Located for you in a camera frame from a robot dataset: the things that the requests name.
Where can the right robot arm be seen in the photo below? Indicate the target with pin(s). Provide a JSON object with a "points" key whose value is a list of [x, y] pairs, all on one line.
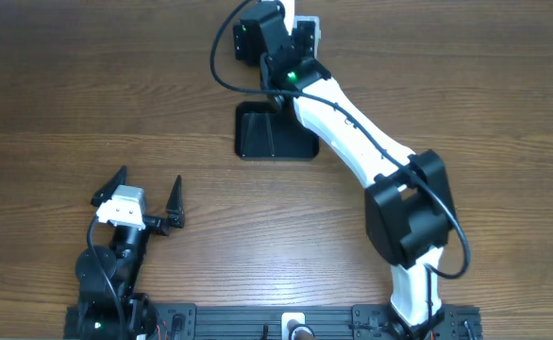
{"points": [[352, 137]]}

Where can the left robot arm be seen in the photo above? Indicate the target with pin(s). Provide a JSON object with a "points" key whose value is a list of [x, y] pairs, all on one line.
{"points": [[95, 269]]}

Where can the white test tube rack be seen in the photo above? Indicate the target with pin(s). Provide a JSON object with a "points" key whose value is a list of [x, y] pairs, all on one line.
{"points": [[307, 20]]}

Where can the mounting rail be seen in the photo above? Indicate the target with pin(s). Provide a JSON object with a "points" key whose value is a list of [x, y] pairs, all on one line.
{"points": [[239, 323]]}

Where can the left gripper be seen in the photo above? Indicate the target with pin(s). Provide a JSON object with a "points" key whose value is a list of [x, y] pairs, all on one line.
{"points": [[157, 225]]}

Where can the black tray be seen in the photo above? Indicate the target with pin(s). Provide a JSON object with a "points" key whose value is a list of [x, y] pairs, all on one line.
{"points": [[286, 141]]}

